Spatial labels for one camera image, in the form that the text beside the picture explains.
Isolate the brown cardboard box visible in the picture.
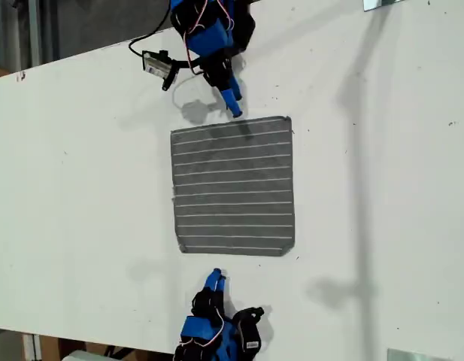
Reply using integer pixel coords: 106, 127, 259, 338
39, 334, 172, 361

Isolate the black camera stalk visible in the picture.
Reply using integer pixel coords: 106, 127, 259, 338
174, 56, 208, 71

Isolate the grey white-striped square towel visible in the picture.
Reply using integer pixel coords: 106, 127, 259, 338
170, 115, 296, 257

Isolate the pale grey container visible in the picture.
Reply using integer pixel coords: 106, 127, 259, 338
60, 349, 108, 361

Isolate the shiny steel plate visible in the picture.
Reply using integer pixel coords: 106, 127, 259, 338
362, 0, 402, 13

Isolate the red white arm wire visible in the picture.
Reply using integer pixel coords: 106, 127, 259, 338
178, 311, 226, 346
182, 0, 235, 75

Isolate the white table leg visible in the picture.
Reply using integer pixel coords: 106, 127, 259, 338
22, 332, 43, 361

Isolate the black camera cable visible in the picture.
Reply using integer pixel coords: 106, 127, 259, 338
128, 0, 172, 57

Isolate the grey metal rail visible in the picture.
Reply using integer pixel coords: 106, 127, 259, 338
27, 0, 43, 71

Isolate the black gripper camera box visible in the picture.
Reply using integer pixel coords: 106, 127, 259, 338
231, 306, 265, 355
141, 49, 180, 92

